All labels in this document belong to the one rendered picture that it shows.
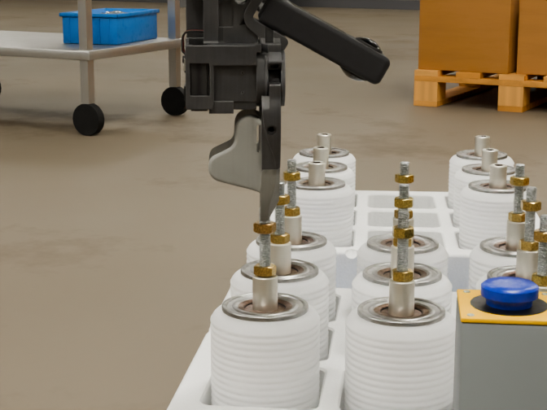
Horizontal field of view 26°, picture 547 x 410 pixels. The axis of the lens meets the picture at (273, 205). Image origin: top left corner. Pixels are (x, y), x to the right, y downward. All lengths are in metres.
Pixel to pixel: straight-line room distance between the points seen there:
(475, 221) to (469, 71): 2.67
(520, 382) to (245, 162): 0.30
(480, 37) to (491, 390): 3.37
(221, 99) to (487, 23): 3.22
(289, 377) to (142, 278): 1.06
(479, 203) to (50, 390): 0.60
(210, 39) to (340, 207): 0.60
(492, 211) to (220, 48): 0.65
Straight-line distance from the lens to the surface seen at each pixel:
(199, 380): 1.07
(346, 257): 1.51
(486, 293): 0.84
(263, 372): 1.01
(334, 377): 1.08
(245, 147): 0.98
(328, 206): 1.53
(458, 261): 1.51
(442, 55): 4.22
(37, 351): 1.72
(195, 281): 2.03
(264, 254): 1.02
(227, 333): 1.01
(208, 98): 0.96
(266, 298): 1.02
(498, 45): 4.14
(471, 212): 1.54
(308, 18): 0.97
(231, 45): 0.96
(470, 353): 0.82
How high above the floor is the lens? 0.56
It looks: 12 degrees down
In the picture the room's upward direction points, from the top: straight up
